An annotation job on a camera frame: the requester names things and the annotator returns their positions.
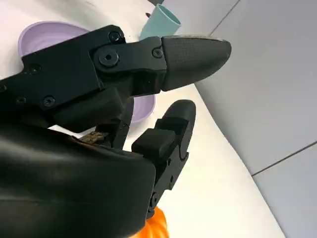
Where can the lilac plate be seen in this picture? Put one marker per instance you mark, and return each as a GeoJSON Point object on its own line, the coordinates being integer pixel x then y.
{"type": "Point", "coordinates": [44, 37]}

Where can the orange white toy bread roll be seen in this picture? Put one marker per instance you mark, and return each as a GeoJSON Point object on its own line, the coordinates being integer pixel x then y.
{"type": "Point", "coordinates": [156, 223]}

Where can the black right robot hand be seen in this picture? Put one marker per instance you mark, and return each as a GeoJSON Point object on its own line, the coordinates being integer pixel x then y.
{"type": "Point", "coordinates": [62, 178]}

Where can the pale green mug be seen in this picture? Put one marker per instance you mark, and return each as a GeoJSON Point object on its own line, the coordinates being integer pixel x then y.
{"type": "Point", "coordinates": [158, 23]}

